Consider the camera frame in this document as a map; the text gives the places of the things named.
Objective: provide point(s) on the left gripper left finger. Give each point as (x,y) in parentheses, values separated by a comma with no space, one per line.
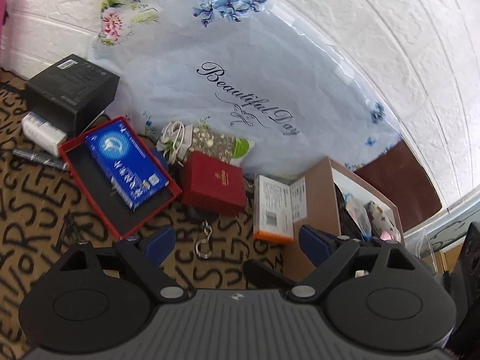
(140,262)

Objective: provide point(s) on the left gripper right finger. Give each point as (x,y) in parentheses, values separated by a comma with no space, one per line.
(331,256)

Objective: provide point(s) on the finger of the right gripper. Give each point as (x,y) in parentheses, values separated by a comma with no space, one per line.
(264,277)

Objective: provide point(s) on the christmas print drawstring pouch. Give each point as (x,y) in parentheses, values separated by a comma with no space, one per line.
(382,226)

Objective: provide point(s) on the dark brown leather pouch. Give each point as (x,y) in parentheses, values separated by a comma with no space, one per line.
(347,224)

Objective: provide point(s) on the metal hook carabiner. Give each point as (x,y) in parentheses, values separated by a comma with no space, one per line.
(203,247)

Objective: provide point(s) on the orange white medicine box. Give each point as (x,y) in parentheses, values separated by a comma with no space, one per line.
(277,207)

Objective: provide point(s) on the blue card box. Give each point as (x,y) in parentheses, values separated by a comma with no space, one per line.
(131,171)

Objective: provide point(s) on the red gift box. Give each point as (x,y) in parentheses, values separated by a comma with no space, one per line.
(212,185)

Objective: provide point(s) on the dark brown wooden board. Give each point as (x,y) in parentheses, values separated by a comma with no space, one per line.
(399,176)

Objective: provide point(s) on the letter patterned table cloth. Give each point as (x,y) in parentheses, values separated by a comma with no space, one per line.
(43,213)

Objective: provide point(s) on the red tray lid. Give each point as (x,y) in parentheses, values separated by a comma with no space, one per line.
(104,199)

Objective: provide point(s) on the snack packet with green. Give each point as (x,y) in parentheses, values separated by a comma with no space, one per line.
(228,149)

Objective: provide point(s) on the black pen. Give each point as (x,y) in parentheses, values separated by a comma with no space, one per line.
(44,159)

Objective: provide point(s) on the small white box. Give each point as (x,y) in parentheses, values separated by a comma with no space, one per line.
(42,133)

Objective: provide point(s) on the black cardboard box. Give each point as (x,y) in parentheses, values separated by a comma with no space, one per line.
(71,93)

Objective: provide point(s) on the floral Beautiful Day plastic bag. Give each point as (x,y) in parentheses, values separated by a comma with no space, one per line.
(248,68)

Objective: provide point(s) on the pink thermos bottle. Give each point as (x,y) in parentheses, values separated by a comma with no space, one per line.
(3,12)

